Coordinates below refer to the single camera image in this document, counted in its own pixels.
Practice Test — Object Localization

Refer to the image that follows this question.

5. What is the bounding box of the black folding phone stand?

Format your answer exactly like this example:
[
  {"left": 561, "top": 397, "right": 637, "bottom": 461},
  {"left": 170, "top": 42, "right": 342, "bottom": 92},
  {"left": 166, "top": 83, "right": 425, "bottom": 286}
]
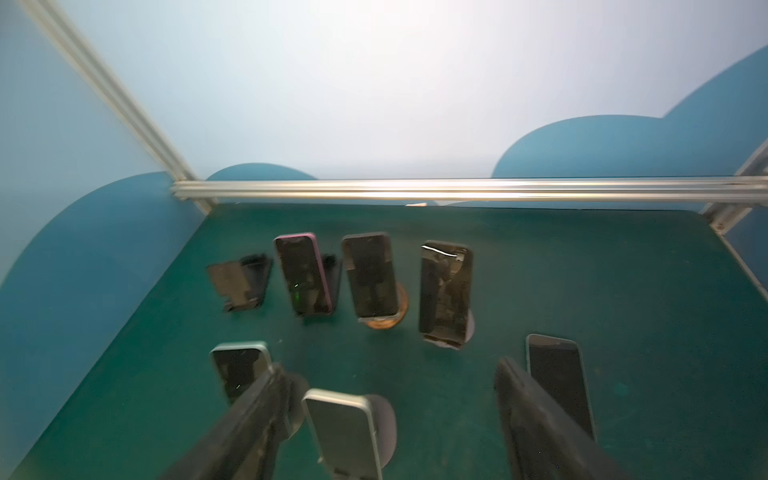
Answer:
[{"left": 206, "top": 254, "right": 273, "bottom": 312}]

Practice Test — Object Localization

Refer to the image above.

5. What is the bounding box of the pink-edged phone back left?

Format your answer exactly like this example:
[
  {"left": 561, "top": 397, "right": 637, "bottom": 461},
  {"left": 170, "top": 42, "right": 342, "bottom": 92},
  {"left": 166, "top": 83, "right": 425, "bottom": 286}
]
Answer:
[{"left": 273, "top": 232, "right": 333, "bottom": 317}]

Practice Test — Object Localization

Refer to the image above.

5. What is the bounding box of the round wooden phone stand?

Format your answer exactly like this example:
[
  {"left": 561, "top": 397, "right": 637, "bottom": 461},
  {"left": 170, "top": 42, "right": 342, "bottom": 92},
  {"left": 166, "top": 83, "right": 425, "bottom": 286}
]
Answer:
[{"left": 358, "top": 283, "right": 409, "bottom": 330}]

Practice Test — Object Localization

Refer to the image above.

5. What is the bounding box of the black stand back left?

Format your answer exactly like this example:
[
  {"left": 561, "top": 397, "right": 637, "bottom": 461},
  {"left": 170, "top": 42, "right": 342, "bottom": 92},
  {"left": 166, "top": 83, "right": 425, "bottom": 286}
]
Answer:
[{"left": 322, "top": 254, "right": 343, "bottom": 314}]

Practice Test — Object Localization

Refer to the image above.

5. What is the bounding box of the grey round stand front middle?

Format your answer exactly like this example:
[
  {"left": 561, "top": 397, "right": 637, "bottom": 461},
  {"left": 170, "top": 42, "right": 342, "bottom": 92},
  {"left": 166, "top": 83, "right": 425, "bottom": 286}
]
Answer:
[{"left": 364, "top": 394, "right": 398, "bottom": 468}]

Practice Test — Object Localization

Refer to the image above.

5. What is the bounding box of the horizontal aluminium frame bar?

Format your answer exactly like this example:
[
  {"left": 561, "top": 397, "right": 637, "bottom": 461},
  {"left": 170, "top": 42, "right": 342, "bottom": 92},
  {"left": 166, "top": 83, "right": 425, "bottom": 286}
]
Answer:
[{"left": 171, "top": 177, "right": 729, "bottom": 203}]

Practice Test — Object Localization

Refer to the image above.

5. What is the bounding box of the dark phone back right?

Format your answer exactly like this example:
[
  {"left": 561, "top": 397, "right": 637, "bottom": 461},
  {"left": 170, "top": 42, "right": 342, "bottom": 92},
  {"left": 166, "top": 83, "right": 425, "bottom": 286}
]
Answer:
[{"left": 419, "top": 240, "right": 474, "bottom": 349}]

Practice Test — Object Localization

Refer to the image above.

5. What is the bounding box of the left aluminium frame post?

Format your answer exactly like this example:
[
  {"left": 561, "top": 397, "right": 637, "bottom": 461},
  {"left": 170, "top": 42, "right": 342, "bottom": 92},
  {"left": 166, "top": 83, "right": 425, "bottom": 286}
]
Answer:
[{"left": 19, "top": 0, "right": 199, "bottom": 183}]

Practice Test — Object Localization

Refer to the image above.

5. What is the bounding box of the light blue phone front left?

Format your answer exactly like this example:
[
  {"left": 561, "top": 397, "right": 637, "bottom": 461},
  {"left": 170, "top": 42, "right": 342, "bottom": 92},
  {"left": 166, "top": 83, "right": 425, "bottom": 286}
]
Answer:
[{"left": 210, "top": 341, "right": 272, "bottom": 404}]

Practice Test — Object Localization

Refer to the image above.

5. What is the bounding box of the right aluminium frame post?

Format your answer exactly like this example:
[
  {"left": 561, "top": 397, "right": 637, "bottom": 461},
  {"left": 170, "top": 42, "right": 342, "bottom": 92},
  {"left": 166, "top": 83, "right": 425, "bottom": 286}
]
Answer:
[{"left": 701, "top": 141, "right": 767, "bottom": 235}]

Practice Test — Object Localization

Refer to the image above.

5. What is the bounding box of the grey round stand back right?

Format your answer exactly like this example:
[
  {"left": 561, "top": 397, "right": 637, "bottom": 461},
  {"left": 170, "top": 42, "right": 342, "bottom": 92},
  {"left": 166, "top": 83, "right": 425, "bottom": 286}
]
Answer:
[{"left": 422, "top": 311, "right": 476, "bottom": 350}]

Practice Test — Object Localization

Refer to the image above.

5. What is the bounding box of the white-edged phone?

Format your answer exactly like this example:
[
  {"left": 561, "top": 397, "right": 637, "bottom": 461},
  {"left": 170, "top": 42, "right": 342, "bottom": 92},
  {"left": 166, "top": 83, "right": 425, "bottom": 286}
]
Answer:
[{"left": 302, "top": 388, "right": 382, "bottom": 479}]

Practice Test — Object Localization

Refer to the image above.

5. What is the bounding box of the grey round stand front left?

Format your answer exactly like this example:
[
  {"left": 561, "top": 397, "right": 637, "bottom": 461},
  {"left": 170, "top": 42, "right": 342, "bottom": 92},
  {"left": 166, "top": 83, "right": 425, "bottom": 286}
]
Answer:
[{"left": 284, "top": 372, "right": 309, "bottom": 440}]

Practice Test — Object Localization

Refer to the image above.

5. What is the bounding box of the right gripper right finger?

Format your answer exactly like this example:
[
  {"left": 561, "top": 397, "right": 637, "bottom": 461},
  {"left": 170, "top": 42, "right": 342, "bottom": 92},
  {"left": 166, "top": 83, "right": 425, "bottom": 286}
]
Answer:
[{"left": 494, "top": 357, "right": 630, "bottom": 480}]

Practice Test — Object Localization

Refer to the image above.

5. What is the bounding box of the dark phone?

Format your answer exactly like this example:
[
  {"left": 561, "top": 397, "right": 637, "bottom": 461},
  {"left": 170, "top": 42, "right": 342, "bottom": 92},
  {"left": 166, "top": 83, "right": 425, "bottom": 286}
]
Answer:
[
  {"left": 341, "top": 232, "right": 398, "bottom": 317},
  {"left": 419, "top": 240, "right": 474, "bottom": 349}
]

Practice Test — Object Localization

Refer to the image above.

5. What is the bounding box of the dark phone back middle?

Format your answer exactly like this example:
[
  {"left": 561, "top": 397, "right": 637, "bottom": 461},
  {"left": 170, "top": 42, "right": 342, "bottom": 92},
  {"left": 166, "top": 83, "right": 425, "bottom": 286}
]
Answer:
[{"left": 341, "top": 232, "right": 398, "bottom": 317}]

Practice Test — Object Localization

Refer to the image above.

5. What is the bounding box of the grey round stand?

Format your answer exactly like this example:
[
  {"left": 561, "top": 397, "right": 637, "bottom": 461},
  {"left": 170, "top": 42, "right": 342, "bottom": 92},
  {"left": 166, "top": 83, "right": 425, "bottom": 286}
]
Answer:
[
  {"left": 284, "top": 372, "right": 309, "bottom": 440},
  {"left": 364, "top": 394, "right": 398, "bottom": 468},
  {"left": 422, "top": 311, "right": 476, "bottom": 350}
]

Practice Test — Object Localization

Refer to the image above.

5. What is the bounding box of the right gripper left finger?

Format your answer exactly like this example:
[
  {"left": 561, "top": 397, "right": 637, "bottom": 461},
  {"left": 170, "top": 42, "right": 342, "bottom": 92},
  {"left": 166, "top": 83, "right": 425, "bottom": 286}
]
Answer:
[{"left": 159, "top": 363, "right": 292, "bottom": 479}]

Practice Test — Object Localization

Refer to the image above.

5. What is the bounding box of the aluminium frame post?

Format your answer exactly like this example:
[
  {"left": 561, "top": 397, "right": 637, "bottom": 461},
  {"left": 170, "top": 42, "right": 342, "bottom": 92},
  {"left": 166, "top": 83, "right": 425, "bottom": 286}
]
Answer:
[
  {"left": 701, "top": 141, "right": 767, "bottom": 235},
  {"left": 19, "top": 0, "right": 199, "bottom": 183}
]

